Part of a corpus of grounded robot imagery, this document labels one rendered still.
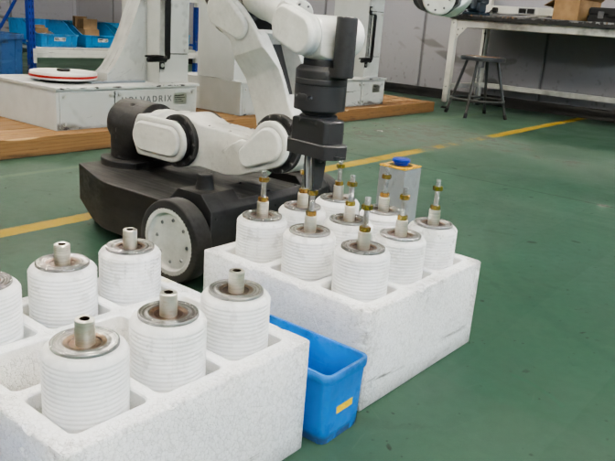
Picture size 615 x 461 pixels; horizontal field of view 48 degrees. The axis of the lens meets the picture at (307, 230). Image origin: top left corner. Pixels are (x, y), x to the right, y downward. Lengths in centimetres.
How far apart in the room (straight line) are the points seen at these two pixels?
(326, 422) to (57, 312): 42
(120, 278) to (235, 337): 24
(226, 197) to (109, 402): 92
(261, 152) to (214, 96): 243
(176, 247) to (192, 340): 79
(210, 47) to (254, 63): 239
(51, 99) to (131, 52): 57
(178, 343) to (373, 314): 38
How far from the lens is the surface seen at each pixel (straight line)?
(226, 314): 91
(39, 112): 328
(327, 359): 114
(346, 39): 112
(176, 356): 85
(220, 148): 179
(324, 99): 114
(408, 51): 701
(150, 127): 191
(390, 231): 127
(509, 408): 127
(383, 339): 116
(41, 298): 103
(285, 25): 117
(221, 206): 162
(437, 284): 127
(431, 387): 128
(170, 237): 163
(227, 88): 396
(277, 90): 164
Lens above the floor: 61
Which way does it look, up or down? 17 degrees down
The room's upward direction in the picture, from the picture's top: 4 degrees clockwise
